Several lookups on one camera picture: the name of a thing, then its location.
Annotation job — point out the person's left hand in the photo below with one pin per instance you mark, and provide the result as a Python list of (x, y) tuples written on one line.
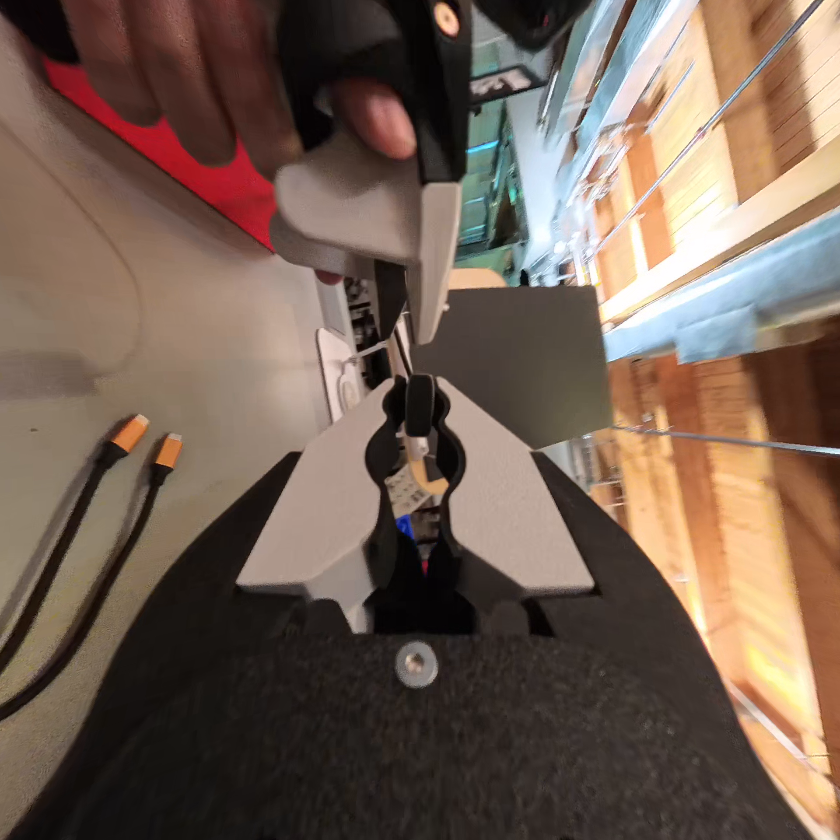
[(197, 79)]

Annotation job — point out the red storage bin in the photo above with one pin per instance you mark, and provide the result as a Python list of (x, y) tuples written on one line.
[(164, 151)]

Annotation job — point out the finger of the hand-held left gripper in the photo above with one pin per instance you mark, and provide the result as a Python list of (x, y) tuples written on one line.
[(439, 262), (390, 295)]

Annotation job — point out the grey desk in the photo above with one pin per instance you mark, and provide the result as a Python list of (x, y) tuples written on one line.
[(197, 361)]

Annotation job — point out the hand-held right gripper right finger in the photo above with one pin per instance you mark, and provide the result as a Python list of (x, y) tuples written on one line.
[(518, 525)]

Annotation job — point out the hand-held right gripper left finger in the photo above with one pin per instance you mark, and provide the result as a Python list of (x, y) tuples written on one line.
[(315, 525)]

